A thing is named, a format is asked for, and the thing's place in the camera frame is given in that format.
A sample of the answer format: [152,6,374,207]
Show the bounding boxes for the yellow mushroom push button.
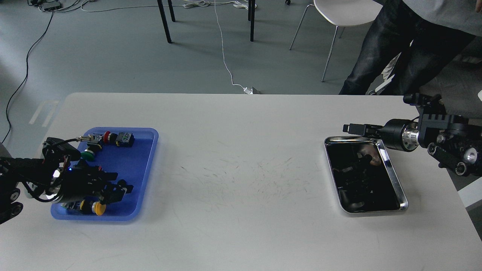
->
[61,199,107,216]

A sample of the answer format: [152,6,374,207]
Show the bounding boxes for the grey office chair with jacket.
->
[419,37,482,121]

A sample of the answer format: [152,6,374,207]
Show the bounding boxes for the red emergency stop button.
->
[102,131,135,147]

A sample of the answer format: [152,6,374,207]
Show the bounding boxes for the blue plastic tray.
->
[50,127,159,222]

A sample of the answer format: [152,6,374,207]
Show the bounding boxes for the black wrist camera image left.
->
[42,135,91,165]

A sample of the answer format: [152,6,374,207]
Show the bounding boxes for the black floor cable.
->
[2,0,81,145]

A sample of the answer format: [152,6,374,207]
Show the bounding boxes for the silver metal tray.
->
[324,136,409,216]

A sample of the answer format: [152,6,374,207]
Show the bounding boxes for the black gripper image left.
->
[50,166,134,205]

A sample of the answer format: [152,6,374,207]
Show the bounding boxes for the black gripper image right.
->
[343,119,419,152]

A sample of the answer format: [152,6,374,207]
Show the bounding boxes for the white chair metal legs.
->
[289,0,382,82]

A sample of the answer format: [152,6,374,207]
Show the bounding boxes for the person in grey shirt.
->
[339,0,482,96]

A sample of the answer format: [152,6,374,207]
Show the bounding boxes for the green push button switch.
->
[81,133,104,161]

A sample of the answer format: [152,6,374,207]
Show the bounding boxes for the black table leg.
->
[157,0,176,44]
[248,0,256,42]

